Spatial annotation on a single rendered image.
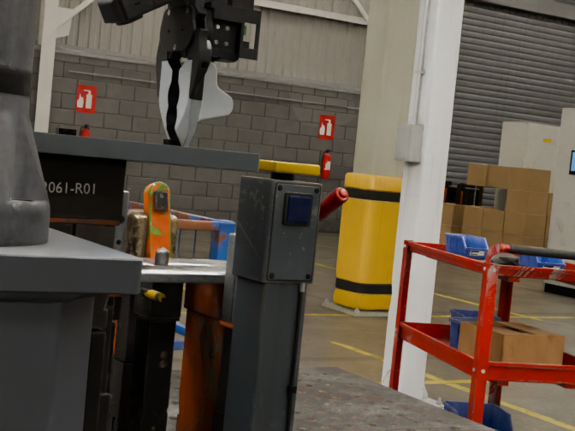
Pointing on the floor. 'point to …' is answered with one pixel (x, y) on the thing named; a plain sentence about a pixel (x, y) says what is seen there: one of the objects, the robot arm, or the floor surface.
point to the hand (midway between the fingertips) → (174, 134)
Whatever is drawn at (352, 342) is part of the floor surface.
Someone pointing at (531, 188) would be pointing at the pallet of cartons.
